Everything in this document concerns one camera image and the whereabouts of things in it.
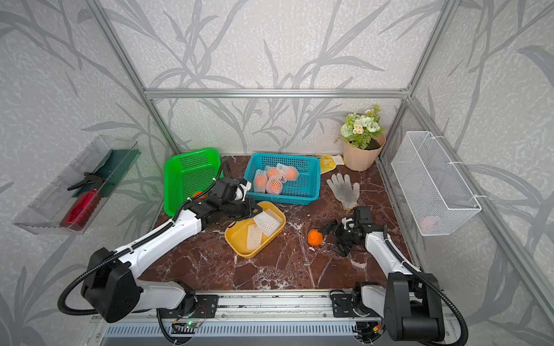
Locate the beige ribbed flower pot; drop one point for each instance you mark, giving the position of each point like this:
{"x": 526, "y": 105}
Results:
{"x": 360, "y": 160}

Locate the grey knit work glove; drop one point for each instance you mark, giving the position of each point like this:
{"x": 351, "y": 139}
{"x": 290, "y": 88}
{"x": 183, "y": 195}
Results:
{"x": 346, "y": 192}

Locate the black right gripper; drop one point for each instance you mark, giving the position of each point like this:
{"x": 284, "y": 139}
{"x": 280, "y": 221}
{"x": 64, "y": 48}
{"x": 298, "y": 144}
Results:
{"x": 343, "y": 249}

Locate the white green artificial flowers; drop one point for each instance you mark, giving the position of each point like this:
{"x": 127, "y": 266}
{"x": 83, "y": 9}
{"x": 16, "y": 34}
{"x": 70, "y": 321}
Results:
{"x": 361, "y": 130}

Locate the yellow plastic tray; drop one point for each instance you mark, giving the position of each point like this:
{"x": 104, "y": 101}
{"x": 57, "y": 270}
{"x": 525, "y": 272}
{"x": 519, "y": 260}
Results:
{"x": 236, "y": 235}

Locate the green plastic basket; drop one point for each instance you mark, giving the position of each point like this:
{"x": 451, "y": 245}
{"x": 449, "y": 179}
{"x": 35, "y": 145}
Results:
{"x": 186, "y": 174}

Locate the teal plastic basket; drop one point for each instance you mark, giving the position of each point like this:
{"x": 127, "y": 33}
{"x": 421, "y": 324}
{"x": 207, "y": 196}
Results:
{"x": 303, "y": 191}

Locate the white wire mesh basket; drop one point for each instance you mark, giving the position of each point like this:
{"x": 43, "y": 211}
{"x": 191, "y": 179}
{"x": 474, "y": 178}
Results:
{"x": 432, "y": 184}

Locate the dark green trowel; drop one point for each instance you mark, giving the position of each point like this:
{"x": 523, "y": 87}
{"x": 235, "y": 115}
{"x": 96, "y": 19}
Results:
{"x": 114, "y": 167}

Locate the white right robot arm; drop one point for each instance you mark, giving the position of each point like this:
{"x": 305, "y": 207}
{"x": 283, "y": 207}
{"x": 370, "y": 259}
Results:
{"x": 410, "y": 310}

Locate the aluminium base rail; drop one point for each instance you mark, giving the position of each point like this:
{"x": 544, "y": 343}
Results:
{"x": 225, "y": 314}

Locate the clear plastic wall shelf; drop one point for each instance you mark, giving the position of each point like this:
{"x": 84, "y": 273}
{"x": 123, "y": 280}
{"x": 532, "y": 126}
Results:
{"x": 69, "y": 204}

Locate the netted orange large left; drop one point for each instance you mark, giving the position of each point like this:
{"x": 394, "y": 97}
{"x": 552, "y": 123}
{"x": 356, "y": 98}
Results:
{"x": 260, "y": 181}

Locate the yellow dotted work glove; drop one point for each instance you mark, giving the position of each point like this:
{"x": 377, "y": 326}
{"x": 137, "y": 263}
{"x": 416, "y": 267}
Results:
{"x": 329, "y": 163}

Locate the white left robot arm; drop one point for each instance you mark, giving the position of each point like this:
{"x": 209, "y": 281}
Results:
{"x": 115, "y": 289}

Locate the pink object in wire basket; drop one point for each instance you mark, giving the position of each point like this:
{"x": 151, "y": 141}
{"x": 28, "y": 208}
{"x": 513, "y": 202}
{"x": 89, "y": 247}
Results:
{"x": 427, "y": 223}

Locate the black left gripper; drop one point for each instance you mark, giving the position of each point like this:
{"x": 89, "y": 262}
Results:
{"x": 248, "y": 210}

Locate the white foam net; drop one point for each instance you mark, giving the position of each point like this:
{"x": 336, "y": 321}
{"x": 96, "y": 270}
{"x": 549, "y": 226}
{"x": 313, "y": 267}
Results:
{"x": 267, "y": 224}
{"x": 254, "y": 237}
{"x": 274, "y": 215}

